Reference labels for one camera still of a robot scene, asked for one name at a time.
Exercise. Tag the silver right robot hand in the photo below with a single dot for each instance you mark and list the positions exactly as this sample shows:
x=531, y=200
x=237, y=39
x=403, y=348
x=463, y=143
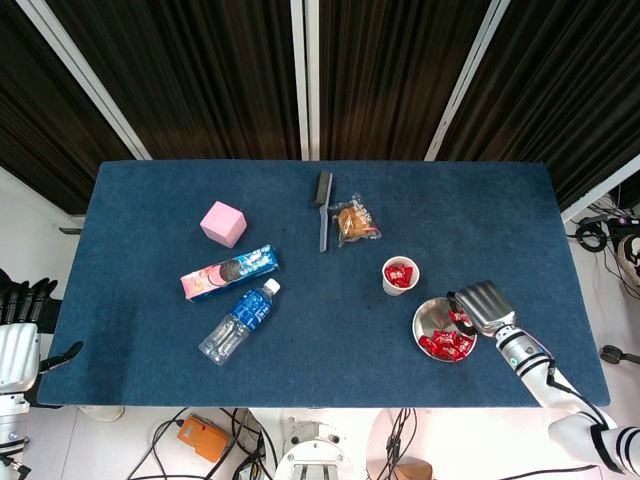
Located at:
x=485, y=309

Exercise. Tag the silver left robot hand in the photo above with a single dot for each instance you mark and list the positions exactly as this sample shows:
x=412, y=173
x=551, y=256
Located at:
x=17, y=357

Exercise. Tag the red candy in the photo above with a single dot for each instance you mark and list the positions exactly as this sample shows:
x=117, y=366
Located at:
x=400, y=285
x=426, y=343
x=464, y=343
x=443, y=338
x=452, y=354
x=409, y=274
x=457, y=316
x=397, y=274

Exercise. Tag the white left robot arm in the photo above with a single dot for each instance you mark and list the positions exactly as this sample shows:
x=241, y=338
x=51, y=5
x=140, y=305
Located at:
x=10, y=430

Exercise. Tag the white silver robot base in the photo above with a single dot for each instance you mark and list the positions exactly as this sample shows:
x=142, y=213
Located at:
x=315, y=452

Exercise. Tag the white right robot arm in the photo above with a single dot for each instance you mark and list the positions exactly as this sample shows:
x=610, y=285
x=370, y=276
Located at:
x=525, y=355

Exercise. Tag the metal bowl of candies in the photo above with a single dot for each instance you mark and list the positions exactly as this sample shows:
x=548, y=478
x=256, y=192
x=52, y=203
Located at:
x=430, y=317

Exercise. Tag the white paper cup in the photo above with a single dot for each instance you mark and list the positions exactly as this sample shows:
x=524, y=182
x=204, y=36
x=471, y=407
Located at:
x=395, y=291

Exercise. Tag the black caster foot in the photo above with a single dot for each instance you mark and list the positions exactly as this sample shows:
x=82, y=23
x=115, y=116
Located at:
x=611, y=353

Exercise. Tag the white black round object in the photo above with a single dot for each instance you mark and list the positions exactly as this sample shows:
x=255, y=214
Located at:
x=631, y=255

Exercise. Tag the pastry in clear wrapper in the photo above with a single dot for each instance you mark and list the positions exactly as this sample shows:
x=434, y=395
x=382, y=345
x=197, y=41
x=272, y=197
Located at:
x=352, y=222

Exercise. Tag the blue table cloth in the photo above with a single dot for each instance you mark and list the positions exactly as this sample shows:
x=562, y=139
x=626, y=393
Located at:
x=325, y=325

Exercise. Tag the black electronics box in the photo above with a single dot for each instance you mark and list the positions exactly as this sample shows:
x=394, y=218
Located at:
x=627, y=222

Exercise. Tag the brown wooden object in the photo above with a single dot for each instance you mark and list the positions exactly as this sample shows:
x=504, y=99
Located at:
x=415, y=472

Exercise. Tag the grey brush black bristles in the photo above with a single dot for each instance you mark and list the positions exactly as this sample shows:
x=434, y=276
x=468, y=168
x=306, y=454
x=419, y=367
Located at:
x=324, y=230

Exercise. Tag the orange box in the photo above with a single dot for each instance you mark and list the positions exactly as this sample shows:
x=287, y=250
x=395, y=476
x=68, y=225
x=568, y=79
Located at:
x=202, y=439

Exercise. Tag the blue pink cookie box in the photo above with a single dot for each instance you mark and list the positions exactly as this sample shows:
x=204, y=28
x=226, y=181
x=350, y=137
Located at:
x=210, y=282

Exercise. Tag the clear bottle blue label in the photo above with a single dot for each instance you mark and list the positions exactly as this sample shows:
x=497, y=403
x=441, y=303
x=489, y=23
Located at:
x=235, y=327

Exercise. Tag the dark brown curtain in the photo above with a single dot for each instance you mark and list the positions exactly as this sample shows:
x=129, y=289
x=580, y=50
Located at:
x=200, y=75
x=40, y=125
x=560, y=90
x=390, y=75

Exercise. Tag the pink foam cube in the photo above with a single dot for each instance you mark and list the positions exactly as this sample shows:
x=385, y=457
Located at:
x=222, y=225

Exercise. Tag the small grey bracket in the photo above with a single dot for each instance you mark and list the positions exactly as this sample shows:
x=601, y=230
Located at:
x=70, y=230

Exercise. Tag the white frame post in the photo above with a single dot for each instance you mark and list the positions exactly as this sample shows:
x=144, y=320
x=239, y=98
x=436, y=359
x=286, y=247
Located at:
x=305, y=75
x=600, y=191
x=466, y=75
x=84, y=75

